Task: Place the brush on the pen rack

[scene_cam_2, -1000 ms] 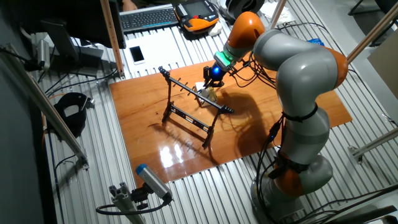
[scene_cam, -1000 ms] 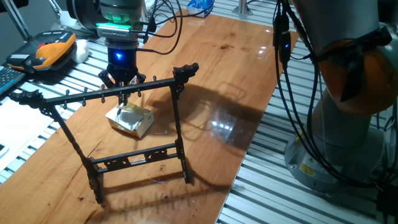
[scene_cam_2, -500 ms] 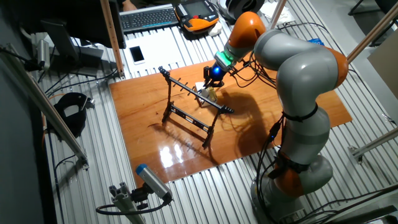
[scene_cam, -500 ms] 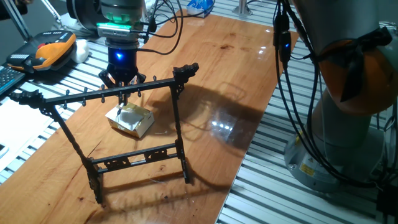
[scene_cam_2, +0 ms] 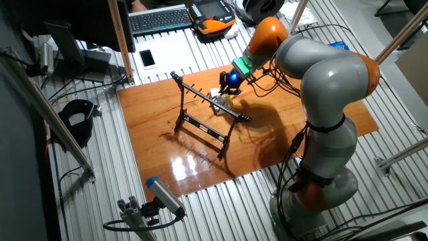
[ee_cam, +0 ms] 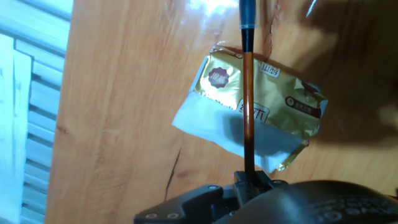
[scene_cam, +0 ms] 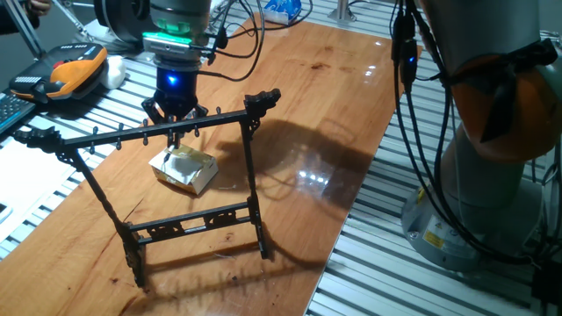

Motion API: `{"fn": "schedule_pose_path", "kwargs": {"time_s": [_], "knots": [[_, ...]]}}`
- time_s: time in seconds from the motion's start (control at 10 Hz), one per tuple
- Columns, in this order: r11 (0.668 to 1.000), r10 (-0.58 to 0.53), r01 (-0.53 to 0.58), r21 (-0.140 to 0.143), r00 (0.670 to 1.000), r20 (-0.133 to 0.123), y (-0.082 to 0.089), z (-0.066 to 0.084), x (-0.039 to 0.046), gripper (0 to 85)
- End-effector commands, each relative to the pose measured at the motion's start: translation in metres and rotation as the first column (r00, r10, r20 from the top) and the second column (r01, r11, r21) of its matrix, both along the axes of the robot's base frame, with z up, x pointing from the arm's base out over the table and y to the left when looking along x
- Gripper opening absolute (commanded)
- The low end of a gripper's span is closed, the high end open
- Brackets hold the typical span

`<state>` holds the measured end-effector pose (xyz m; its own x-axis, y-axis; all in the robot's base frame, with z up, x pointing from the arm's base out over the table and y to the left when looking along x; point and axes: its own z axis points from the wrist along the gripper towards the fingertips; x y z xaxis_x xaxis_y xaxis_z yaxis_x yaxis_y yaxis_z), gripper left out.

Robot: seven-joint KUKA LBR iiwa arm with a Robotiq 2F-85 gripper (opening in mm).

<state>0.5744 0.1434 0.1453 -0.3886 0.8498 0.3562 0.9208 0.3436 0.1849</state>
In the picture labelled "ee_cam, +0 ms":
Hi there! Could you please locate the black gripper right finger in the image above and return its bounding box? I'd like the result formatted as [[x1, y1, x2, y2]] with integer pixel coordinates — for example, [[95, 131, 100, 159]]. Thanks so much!
[[217, 170, 398, 224]]

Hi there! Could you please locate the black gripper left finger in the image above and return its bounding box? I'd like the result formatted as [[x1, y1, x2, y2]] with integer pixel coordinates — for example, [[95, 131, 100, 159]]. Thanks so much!
[[133, 170, 249, 224]]

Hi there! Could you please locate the brown calligraphy brush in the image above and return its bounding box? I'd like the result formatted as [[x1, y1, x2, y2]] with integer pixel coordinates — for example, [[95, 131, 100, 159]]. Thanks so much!
[[238, 0, 257, 180]]

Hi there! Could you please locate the gold white tissue pack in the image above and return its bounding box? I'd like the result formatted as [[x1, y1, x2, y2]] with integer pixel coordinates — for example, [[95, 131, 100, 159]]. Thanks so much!
[[171, 45, 329, 174]]

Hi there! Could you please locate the wooden board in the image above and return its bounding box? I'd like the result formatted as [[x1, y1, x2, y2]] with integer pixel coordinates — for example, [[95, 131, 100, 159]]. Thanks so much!
[[45, 0, 398, 224]]

